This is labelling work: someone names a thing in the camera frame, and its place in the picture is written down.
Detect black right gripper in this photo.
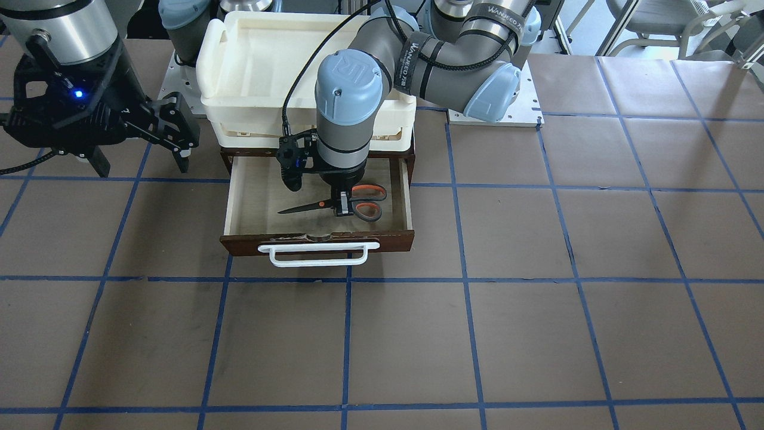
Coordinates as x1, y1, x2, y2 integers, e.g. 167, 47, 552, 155
2, 42, 200, 179

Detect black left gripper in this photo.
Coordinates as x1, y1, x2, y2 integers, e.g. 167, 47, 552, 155
319, 168, 365, 217

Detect orange grey scissors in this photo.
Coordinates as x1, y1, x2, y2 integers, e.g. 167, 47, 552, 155
278, 183, 387, 223

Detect white drawer handle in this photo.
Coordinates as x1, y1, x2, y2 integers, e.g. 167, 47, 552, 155
257, 241, 380, 268

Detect light wooden drawer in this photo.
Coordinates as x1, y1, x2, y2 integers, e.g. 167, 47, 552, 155
220, 152, 415, 257

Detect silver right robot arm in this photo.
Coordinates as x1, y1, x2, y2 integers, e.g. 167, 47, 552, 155
1, 1, 200, 177

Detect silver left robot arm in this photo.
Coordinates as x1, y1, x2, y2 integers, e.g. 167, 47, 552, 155
315, 1, 538, 217

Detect dark brown wooden cabinet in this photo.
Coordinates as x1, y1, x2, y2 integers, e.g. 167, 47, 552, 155
220, 130, 415, 174

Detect white plastic tray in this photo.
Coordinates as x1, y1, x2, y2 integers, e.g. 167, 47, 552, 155
196, 11, 417, 150

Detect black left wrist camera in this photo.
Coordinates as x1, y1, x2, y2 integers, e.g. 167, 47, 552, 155
276, 128, 319, 192

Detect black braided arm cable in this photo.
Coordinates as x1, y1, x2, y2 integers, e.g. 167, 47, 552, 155
281, 0, 418, 141

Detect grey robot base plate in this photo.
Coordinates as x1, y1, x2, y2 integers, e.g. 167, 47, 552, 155
448, 61, 545, 127

